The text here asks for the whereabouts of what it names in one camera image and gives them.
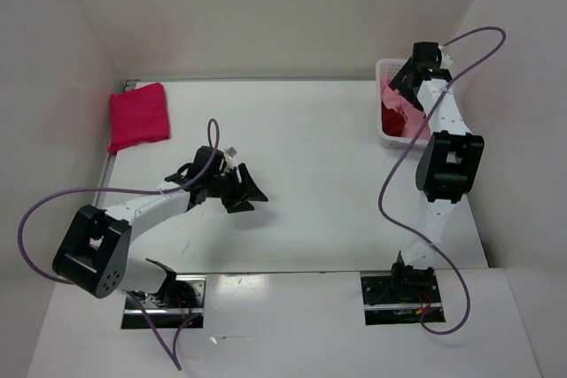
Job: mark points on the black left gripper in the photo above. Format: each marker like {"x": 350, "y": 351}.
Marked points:
{"x": 247, "y": 188}

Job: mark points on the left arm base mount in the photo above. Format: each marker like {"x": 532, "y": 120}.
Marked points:
{"x": 187, "y": 299}

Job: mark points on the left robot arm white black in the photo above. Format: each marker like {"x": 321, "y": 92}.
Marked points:
{"x": 94, "y": 252}

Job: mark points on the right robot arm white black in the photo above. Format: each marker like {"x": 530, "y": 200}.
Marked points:
{"x": 444, "y": 174}

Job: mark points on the white plastic laundry basket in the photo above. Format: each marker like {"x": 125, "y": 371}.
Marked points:
{"x": 442, "y": 113}

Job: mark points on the dark red t shirt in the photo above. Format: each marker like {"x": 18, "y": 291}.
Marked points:
{"x": 393, "y": 122}

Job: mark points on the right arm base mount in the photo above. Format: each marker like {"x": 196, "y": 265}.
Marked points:
{"x": 383, "y": 305}

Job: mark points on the light pink t shirt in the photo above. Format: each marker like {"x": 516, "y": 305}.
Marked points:
{"x": 392, "y": 99}

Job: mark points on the magenta t shirt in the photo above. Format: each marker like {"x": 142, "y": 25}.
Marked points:
{"x": 139, "y": 116}

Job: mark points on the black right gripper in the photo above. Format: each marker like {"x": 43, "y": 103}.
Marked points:
{"x": 399, "y": 79}

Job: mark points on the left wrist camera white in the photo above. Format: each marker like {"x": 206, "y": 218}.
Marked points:
{"x": 230, "y": 154}

